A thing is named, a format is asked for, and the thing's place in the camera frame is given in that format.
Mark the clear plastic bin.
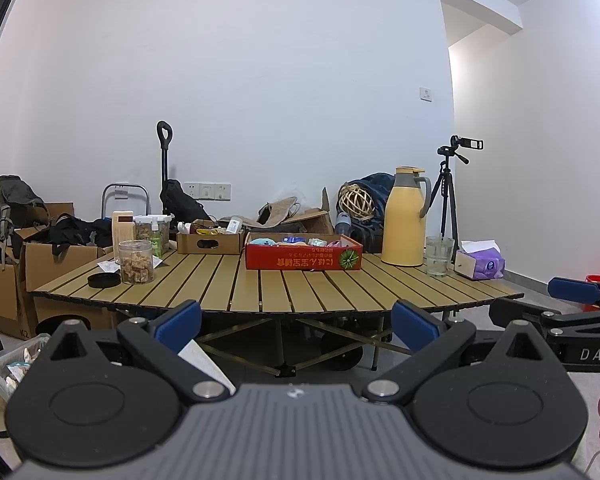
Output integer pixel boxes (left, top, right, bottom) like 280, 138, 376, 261
0, 332, 48, 433

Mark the clear storage container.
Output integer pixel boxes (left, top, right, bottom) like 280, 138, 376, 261
133, 214, 173, 255

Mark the clear drinking glass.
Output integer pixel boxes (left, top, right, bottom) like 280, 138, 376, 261
425, 236, 455, 278

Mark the purple tissue pack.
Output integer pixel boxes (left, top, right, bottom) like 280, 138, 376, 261
454, 241, 506, 281

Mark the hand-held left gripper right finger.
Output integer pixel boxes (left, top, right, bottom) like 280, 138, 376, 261
362, 301, 561, 405

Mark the open brown cardboard box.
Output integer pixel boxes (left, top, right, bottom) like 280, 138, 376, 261
245, 187, 337, 235

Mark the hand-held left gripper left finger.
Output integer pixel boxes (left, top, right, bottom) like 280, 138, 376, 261
42, 300, 238, 405

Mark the red cardboard box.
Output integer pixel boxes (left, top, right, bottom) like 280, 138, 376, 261
244, 232, 364, 272

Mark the clear snack jar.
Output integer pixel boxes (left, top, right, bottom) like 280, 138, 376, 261
118, 240, 155, 285

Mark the tall beige container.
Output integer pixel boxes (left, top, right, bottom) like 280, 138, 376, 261
111, 211, 136, 263

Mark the white wall outlet strip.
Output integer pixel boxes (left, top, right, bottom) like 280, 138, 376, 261
184, 181, 232, 201

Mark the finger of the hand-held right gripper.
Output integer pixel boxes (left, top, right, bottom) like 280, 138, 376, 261
489, 298, 566, 333
548, 277, 600, 307

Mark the wicker ball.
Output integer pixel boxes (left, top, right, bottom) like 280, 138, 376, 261
338, 185, 377, 221

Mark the large brown cardboard box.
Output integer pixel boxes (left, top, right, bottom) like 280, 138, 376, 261
0, 205, 38, 338

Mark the metal folding stool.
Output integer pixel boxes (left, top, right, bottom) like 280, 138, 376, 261
101, 183, 150, 221

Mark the yellow thermos jug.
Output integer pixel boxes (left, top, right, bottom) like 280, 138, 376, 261
381, 166, 432, 267

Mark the wooden slat folding table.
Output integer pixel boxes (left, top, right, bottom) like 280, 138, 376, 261
32, 252, 525, 378

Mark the grey backpack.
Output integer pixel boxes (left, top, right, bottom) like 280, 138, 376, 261
0, 175, 51, 256

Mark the black clothes pile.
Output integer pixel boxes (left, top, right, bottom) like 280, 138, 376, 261
25, 213, 115, 256

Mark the small brown cardboard box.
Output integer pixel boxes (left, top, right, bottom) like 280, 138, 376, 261
176, 232, 245, 256

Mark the black trolley bag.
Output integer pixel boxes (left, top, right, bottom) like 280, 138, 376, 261
160, 179, 213, 223

